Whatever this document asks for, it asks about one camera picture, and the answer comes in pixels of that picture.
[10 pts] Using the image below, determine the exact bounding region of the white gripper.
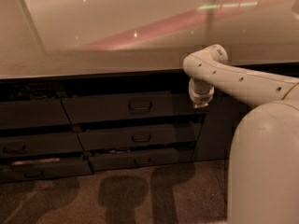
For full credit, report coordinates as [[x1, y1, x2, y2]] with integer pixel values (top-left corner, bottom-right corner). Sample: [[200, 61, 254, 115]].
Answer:
[[189, 79, 214, 108]]

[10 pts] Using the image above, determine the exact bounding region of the dark drawer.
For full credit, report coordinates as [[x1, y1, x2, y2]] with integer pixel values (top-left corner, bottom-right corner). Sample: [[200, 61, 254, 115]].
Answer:
[[0, 99, 69, 130], [0, 133, 82, 159], [63, 91, 195, 123], [0, 157, 93, 183], [87, 147, 193, 172], [78, 122, 202, 150]]

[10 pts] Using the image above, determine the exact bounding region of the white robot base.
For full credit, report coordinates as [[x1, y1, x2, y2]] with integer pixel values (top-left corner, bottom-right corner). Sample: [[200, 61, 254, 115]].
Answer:
[[227, 89, 299, 224]]

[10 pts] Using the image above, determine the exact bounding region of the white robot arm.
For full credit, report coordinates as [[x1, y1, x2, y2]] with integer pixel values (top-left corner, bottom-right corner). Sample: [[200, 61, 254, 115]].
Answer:
[[183, 45, 299, 108]]

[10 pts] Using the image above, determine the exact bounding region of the dark cabinet door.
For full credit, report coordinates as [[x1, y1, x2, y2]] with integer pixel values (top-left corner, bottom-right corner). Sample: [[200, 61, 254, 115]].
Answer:
[[192, 91, 250, 161]]

